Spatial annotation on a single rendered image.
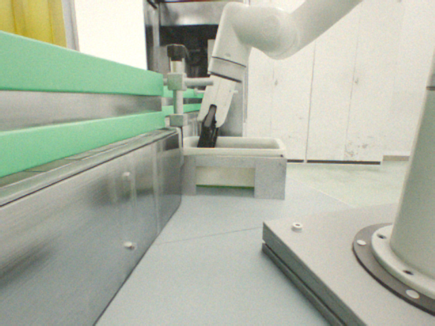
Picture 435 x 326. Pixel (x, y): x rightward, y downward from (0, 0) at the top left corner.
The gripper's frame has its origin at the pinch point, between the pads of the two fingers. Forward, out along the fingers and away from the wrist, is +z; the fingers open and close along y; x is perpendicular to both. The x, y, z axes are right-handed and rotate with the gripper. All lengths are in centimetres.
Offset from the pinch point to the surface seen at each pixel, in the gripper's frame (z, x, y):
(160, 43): -21, -41, -68
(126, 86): -11.6, -5.8, 30.9
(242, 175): 0.3, 9.6, 12.2
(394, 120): -21, 209, -395
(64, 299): 0.8, 0.1, 46.9
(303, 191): 1.4, 22.1, 6.7
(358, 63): -76, 116, -349
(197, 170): 1.9, 1.2, 12.4
